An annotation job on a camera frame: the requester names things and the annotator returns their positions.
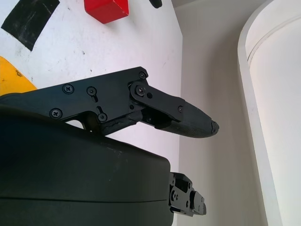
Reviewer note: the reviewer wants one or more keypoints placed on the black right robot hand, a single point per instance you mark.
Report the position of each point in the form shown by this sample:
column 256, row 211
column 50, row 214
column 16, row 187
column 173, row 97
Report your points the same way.
column 70, row 164

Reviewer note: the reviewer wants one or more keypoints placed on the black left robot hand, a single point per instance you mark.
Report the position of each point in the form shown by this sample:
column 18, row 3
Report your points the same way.
column 156, row 2

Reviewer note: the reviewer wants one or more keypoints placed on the red block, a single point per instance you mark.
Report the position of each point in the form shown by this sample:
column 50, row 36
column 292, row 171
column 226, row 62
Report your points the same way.
column 103, row 9

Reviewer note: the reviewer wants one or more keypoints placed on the yellow block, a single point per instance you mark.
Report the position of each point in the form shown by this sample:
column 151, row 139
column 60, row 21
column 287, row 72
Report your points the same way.
column 11, row 77

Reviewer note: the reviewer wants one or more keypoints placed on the black tape strip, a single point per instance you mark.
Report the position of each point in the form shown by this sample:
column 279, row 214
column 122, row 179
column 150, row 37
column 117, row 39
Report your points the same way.
column 30, row 21

